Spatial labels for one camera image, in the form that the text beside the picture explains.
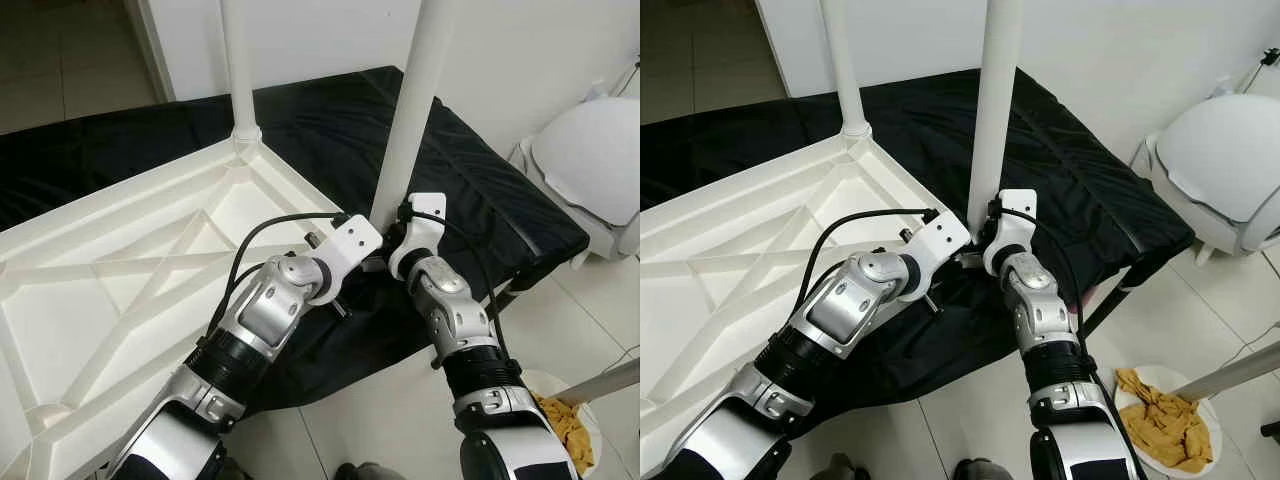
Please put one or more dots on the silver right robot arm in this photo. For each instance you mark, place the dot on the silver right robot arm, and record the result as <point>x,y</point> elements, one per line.
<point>450,310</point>
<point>1040,310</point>

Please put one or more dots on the grey robot foot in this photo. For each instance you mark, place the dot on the grey robot foot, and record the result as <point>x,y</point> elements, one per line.
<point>375,472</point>
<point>840,468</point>
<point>985,470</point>

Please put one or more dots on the black metal table leg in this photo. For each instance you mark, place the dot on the black metal table leg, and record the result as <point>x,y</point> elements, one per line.
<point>1110,305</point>
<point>505,297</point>

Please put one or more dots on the grey right robot foot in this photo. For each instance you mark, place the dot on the grey right robot foot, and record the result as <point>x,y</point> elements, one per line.
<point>375,472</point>
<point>985,470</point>

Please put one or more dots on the white plastic table top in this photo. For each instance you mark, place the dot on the white plastic table top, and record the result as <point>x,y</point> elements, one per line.
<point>100,300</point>
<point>720,300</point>

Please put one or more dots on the white door frame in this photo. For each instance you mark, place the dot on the white door frame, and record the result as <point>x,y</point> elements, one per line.
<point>775,50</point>
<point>158,50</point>

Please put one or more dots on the black table cloth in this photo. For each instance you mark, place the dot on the black table cloth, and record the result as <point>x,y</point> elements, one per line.
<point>480,200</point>
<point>1090,190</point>

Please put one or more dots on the white round plate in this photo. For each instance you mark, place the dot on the white round plate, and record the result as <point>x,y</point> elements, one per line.
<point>1150,372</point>
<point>560,380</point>

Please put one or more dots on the grey left robot foot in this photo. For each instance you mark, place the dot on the grey left robot foot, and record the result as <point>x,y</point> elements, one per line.
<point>840,468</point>

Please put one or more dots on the yellow crumpled cloth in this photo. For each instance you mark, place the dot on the yellow crumpled cloth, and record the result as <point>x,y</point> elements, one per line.
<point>570,425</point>
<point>1165,425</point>

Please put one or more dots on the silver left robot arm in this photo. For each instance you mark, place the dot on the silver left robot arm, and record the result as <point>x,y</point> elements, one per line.
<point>850,310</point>
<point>260,310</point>

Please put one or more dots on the black wall plug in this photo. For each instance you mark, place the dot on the black wall plug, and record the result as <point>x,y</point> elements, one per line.
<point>1268,55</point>

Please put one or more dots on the black metal stand leg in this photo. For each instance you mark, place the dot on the black metal stand leg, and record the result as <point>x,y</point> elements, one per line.
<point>1272,430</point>

